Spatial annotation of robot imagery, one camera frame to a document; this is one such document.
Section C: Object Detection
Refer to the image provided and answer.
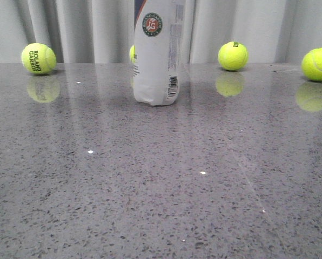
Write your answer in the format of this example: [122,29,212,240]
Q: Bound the white blue tennis ball can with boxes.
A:
[132,0,185,106]

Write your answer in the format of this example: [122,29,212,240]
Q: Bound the Head Team tennis ball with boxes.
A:
[129,45,135,63]

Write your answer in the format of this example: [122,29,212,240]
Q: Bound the Wilson tennis ball behind can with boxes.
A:
[218,42,249,71]

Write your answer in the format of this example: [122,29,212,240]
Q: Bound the Roland Garros tennis ball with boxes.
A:
[21,43,57,74]

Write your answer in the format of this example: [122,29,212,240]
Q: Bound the far right tennis ball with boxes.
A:
[301,48,322,81]

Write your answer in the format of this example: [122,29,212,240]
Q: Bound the grey pleated curtain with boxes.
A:
[0,1,322,64]

